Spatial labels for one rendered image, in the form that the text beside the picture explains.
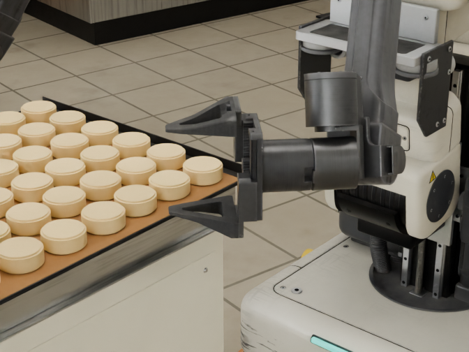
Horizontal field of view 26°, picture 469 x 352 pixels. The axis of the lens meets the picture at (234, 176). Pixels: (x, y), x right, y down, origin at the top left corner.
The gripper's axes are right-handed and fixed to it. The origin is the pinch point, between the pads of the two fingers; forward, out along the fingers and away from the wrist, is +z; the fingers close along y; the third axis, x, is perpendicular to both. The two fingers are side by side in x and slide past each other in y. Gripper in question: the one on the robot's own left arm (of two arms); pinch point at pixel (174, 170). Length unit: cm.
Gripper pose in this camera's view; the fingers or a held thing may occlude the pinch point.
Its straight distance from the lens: 109.2
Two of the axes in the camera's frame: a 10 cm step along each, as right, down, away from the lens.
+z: -10.0, 0.4, -0.7
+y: 0.1, 9.0, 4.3
